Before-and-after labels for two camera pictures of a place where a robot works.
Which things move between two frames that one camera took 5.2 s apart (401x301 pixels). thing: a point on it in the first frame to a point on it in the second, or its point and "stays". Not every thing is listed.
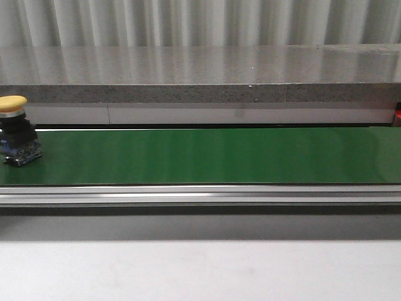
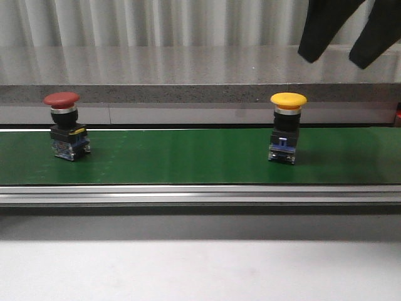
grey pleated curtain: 197,23 stays
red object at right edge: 398,109 stays
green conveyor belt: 301,156 stays
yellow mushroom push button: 18,137 to 287,116
